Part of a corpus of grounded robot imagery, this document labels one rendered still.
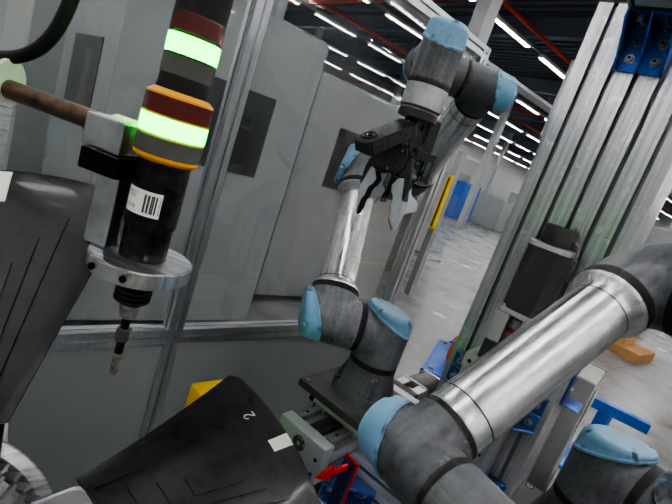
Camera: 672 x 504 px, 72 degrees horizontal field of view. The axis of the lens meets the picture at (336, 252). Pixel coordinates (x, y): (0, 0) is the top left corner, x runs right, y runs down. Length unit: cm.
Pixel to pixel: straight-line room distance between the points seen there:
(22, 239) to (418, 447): 41
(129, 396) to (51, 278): 92
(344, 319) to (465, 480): 64
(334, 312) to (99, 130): 77
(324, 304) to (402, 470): 62
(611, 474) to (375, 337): 49
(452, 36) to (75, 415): 117
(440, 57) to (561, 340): 50
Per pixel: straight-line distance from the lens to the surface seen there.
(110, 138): 35
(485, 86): 98
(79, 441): 141
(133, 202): 34
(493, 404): 51
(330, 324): 104
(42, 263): 49
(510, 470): 122
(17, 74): 43
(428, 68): 85
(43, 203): 52
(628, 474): 96
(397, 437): 49
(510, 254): 114
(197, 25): 32
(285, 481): 60
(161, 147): 32
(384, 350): 108
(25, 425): 133
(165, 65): 33
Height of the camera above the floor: 158
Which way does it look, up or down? 13 degrees down
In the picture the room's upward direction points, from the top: 19 degrees clockwise
